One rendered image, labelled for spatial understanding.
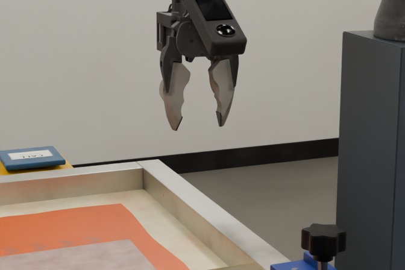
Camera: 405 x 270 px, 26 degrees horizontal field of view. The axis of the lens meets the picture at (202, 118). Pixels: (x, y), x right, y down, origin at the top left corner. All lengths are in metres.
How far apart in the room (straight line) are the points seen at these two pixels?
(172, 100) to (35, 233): 0.26
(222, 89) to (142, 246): 0.23
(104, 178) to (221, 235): 0.32
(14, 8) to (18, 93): 0.43
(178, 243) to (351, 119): 0.34
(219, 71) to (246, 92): 3.73
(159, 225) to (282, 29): 3.76
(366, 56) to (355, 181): 0.19
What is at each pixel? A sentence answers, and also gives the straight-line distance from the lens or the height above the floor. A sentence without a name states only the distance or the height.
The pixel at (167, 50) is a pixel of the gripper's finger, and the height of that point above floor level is 1.20.
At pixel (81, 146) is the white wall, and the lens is 4.62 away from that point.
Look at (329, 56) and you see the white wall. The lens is 5.08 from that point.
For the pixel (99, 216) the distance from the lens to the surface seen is 1.25.
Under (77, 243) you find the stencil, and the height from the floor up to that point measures 0.95.
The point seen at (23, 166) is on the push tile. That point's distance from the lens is 1.47.
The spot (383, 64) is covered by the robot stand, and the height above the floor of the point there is 1.17.
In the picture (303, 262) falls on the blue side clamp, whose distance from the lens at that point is 0.97.
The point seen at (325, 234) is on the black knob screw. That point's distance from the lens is 0.88.
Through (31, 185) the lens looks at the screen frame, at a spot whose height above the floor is 0.98.
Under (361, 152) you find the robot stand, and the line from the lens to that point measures 1.29.
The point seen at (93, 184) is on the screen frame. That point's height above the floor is 0.97.
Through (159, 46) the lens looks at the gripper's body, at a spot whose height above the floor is 1.19.
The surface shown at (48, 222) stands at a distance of 1.24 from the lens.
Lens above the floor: 1.36
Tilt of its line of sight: 13 degrees down
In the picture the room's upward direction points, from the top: straight up
